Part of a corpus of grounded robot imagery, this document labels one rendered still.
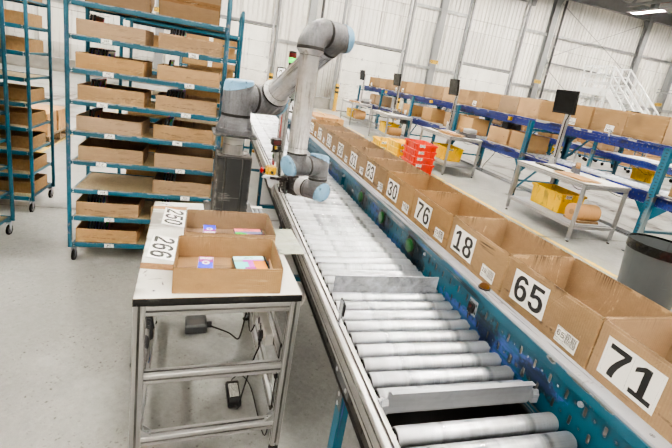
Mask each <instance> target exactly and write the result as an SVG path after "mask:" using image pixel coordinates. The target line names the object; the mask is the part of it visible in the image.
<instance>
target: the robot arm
mask: <svg viewBox="0 0 672 448"><path fill-rule="evenodd" d="M354 42H355V33H354V31H353V29H352V28H351V27H350V26H348V25H346V24H341V23H338V22H335V21H331V20H328V19H325V18H321V19H317V20H315V21H313V22H311V23H310V24H308V25H307V26H306V27H305V28H304V30H303V31H302V32H301V34H300V36H299V38H298V41H297V48H296V49H297V50H298V51H299V53H300V54H299V56H298V57H297V58H296V59H295V60H294V61H293V62H292V63H291V64H290V65H289V66H288V67H287V68H286V69H285V70H284V71H283V72H282V73H280V74H279V75H278V76H277V77H276V78H275V79H274V80H273V79H271V80H268V81H266V82H265V83H264V84H263V85H254V84H255V83H254V81H252V80H246V79H234V78H229V79H226V80H225V82H224V87H223V98H222V108H221V116H220V118H219V121H218V123H217V125H216V131H218V132H221V133H225V134H231V135H238V136H251V135H253V129H252V125H251V120H250V119H251V113H252V114H264V115H272V116H276V115H282V114H283V113H284V112H285V111H286V110H287V108H288V102H289V96H290V95H291V94H292V93H293V92H294V91H295V94H294V102H293V110H292V119H291V127H290V135H289V143H288V149H287V155H285V156H283V157H282V159H281V169H282V171H283V173H284V175H282V176H281V177H278V176H272V175H263V176H262V178H266V179H267V183H268V186H269V187H272V186H273V184H278V183H279V181H280V187H279V188H278V192H281V191H283V192H281V193H284V194H287V193H288V194H291V195H294V196H298V195H299V196H302V197H306V198H309V199H312V200H314V201H319V202H322V201H325V200H326V199H327V198H328V196H329V194H330V186H329V185H328V184H327V177H328V168H329V157H328V156H327V155H323V154H317V153H311V154H310V156H307V148H308V140H309V133H310V126H311V118H312V111H313V103H314V96H315V89H316V81H317V74H318V71H319V70H320V69H322V68H323V67H324V66H325V65H326V64H327V63H329V62H330V61H331V60H332V59H334V58H335V57H337V56H338V55H339V54H340V53H343V54H347V53H349V52H350V51H351V50H352V49H353V47H354ZM299 176H308V179H307V178H304V177H300V178H299ZM280 188H281V191H280ZM286 191H287V192H286Z"/></svg>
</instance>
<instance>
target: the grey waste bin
mask: <svg viewBox="0 0 672 448"><path fill-rule="evenodd" d="M617 281H619V282H620V283H622V284H624V285H626V286H627V287H629V288H631V289H633V290H634V291H636V292H638V293H640V294H641V295H643V296H645V297H647V298H648V299H650V300H652V301H654V302H656V303H657V304H659V305H661V306H663V307H664V308H666V309H668V310H671V308H672V241H671V240H668V239H664V238H661V237H657V236H653V235H648V234H643V233H630V234H629V235H628V238H627V241H626V247H625V251H624V255H623V258H622V262H621V266H620V270H619V273H618V277H617Z"/></svg>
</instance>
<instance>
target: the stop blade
mask: <svg viewBox="0 0 672 448"><path fill-rule="evenodd" d="M438 280H439V277H413V276H368V275H335V280H334V286H333V292H387V293H435V292H436V288H437V284H438Z"/></svg>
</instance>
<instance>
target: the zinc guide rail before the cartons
mask: <svg viewBox="0 0 672 448"><path fill-rule="evenodd" d="M309 137H310V138H311V139H312V140H313V141H314V142H315V143H316V144H317V145H318V146H319V147H321V148H322V149H323V150H324V151H325V152H326V153H327V154H328V155H329V156H330V157H332V158H333V159H334V160H335V161H336V162H337V163H338V164H339V165H340V166H341V167H343V168H344V169H345V170H346V171H347V172H348V173H349V174H350V175H351V176H352V177H354V178H355V179H356V180H357V181H358V182H359V183H360V184H361V185H362V186H363V187H365V188H366V189H367V190H368V191H369V192H370V193H371V194H372V195H373V196H374V197H376V198H377V199H378V200H379V201H380V202H381V203H382V204H383V205H384V206H385V207H387V208H388V209H389V210H390V211H391V212H392V213H393V214H394V215H395V216H396V217H398V218H399V219H400V220H401V221H402V222H403V223H404V224H405V225H406V226H408V227H409V228H410V229H411V230H412V231H413V232H414V233H415V234H416V235H417V236H419V237H420V238H421V239H422V240H423V241H424V242H425V243H426V244H427V245H428V246H430V247H431V248H432V249H433V250H434V251H435V252H436V253H437V254H438V255H439V256H441V257H442V258H443V259H444V260H445V261H446V262H447V263H448V264H449V265H450V266H452V267H453V268H454V269H455V270H456V271H457V272H458V273H459V274H460V275H461V276H463V277H464V278H465V279H466V280H467V281H468V282H469V283H470V284H471V285H472V286H474V287H475V288H476V289H477V290H478V291H479V292H480V293H481V294H482V295H483V296H485V297H486V298H487V299H488V300H489V301H490V302H491V303H492V304H493V305H494V306H496V307H497V308H498V309H499V310H500V311H501V312H502V313H503V314H504V315H506V316H507V317H508V318H509V319H510V320H511V321H512V322H513V323H514V324H515V325H517V326H518V327H519V328H520V329H521V330H522V331H523V332H524V333H525V334H526V335H528V336H529V337H530V338H531V339H532V340H533V341H534V342H535V343H536V344H537V345H539V346H540V347H541V348H542V349H543V350H544V351H545V352H546V353H547V354H548V355H550V356H551V357H552V358H553V359H554V360H555V361H556V362H557V363H558V364H559V365H561V366H562V367H563V368H564V369H565V370H566V371H567V372H568V373H569V374H570V375H572V376H573V377H574V378H575V379H576V380H577V381H578V382H579V383H580V384H581V385H583V386H584V387H585V388H586V389H587V390H588V391H589V392H590V393H591V394H592V395H594V396H595V397H596V398H597V399H598V400H599V401H600V402H601V403H602V404H604V405H605V406H606V407H607V408H608V409H609V410H610V411H611V412H612V413H613V414H615V415H616V416H617V417H618V418H619V419H620V420H621V421H622V422H623V423H624V424H626V425H627V426H628V427H629V428H630V429H631V430H632V431H633V432H634V433H635V434H637V435H638V436H639V437H640V438H641V439H642V440H643V441H644V442H645V443H646V444H648V445H649V446H650V447H651V448H672V444H670V443H669V442H668V441H667V440H666V439H665V438H663V437H662V436H661V435H660V434H659V433H658V432H656V431H655V430H654V429H653V428H652V427H651V426H649V425H648V424H647V423H646V422H645V421H644V420H642V419H641V418H640V417H639V416H638V415H637V414H635V413H634V412H633V411H632V410H631V409H630V408H629V407H627V406H626V405H625V404H624V403H623V402H622V401H620V400H619V399H618V398H617V397H616V396H615V395H613V394H612V393H611V392H610V391H609V390H608V389H606V388H605V387H604V386H603V385H602V384H601V383H599V382H598V381H597V380H596V379H595V378H594V377H592V376H591V375H590V374H589V373H588V372H587V371H585V370H584V369H583V368H582V367H581V366H580V365H579V364H577V363H576V362H575V361H574V360H573V359H572V358H570V357H569V356H568V355H567V354H566V353H565V352H563V351H562V350H561V349H560V348H559V347H558V346H556V345H555V344H554V343H553V342H552V341H551V340H549V339H548V338H547V337H546V336H545V335H544V334H542V333H541V332H540V331H539V330H538V329H537V328H535V327H534V326H533V325H532V324H531V323H530V322H528V321H527V320H526V319H525V318H524V317H523V316H522V315H520V314H519V313H518V312H517V311H516V310H515V309H513V308H512V307H511V306H510V305H509V304H508V303H506V302H505V301H504V300H503V299H502V298H501V297H499V296H498V295H497V294H496V293H495V292H494V291H492V290H490V291H483V290H481V289H479V288H478V284H480V283H481V282H482V281H481V280H480V279H478V278H477V277H476V276H475V275H474V274H473V273H472V272H470V271H469V270H468V269H467V268H466V267H465V266H463V265H462V264H461V263H460V262H459V261H458V260H456V259H455V258H454V257H453V256H452V255H451V254H449V253H448V252H447V251H446V250H445V249H444V248H442V247H441V246H440V245H439V244H438V243H437V242H435V241H434V240H433V239H432V238H431V237H430V236H428V235H427V234H426V233H425V232H424V231H423V230H422V229H420V228H419V227H418V226H417V225H416V224H415V223H413V222H412V221H411V220H410V219H409V218H408V217H406V216H405V215H404V214H403V213H402V212H401V211H399V210H398V209H397V208H396V207H395V206H394V205H392V204H391V203H390V202H389V201H388V200H387V199H385V198H384V197H383V196H382V195H381V194H380V193H378V192H377V191H376V190H375V189H374V188H373V187H372V186H370V185H369V184H368V183H367V182H366V181H365V180H363V179H362V178H361V177H360V176H359V175H358V174H356V173H355V172H354V171H353V170H352V169H351V168H349V167H348V166H347V165H346V164H345V163H344V162H342V161H341V160H340V159H339V158H338V157H337V156H335V155H334V154H333V153H332V152H331V151H330V150H328V149H327V148H326V147H325V146H324V145H323V144H322V143H320V142H319V141H318V140H317V139H316V138H315V137H313V136H312V135H311V134H310V133H309Z"/></svg>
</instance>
